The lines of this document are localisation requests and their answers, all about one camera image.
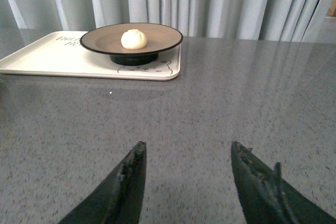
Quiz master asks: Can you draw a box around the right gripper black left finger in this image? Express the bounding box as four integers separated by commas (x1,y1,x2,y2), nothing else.
60,141,146,223

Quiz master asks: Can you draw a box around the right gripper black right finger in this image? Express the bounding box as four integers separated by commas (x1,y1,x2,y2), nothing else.
231,142,335,223

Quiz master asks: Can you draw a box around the tan plate with black rim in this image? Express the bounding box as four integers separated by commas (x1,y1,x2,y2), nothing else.
80,23,183,66

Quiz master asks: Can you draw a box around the white steamed bun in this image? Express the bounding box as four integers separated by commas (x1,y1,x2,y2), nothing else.
121,29,148,50

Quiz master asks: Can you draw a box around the white bear print tray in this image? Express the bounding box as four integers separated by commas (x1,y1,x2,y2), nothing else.
1,31,181,81

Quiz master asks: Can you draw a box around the grey pleated curtain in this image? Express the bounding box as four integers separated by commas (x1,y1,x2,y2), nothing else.
1,0,332,42

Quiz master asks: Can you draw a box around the brown cardboard box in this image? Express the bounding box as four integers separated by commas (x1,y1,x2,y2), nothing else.
327,0,336,17

